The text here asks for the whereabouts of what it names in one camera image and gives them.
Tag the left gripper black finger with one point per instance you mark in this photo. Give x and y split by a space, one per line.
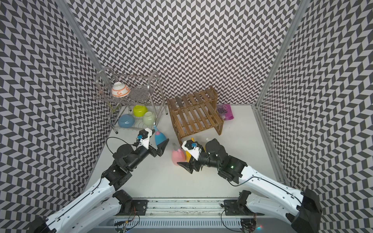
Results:
161 146
145 134

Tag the wooden slatted shelf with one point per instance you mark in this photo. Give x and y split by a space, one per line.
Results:
194 113

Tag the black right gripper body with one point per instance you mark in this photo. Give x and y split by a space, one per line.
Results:
204 159

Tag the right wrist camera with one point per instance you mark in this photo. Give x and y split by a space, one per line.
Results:
194 148

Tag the blue bowl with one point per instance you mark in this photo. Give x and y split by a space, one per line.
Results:
126 121

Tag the pink spray bottle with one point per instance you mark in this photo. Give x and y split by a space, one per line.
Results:
177 154

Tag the blue spray bottle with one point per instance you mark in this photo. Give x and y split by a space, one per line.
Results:
159 137

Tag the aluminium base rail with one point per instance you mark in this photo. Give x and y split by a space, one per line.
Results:
205 215

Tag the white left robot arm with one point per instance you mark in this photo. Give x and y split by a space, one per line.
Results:
106 197

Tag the aluminium corner post right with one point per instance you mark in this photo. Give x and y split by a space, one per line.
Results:
268 142

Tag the white orange patterned bowl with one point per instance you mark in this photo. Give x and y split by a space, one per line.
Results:
120 90

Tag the aluminium corner post left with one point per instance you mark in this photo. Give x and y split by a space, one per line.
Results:
81 38

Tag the metal wire dish rack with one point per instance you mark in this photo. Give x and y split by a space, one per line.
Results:
144 90

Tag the aluminium corner post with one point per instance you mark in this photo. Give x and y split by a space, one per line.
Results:
81 38
268 142

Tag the yellow watering can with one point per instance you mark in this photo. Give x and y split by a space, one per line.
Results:
188 155

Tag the pale green bowl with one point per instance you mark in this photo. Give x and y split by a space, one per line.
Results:
149 118

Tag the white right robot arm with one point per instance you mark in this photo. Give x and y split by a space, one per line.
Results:
301 209

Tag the lime green bowl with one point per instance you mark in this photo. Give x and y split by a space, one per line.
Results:
140 110

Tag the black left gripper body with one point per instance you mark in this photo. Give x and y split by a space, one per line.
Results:
151 150

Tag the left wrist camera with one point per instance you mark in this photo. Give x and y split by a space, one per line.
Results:
145 143

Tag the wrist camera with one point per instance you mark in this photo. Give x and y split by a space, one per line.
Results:
145 143
194 148

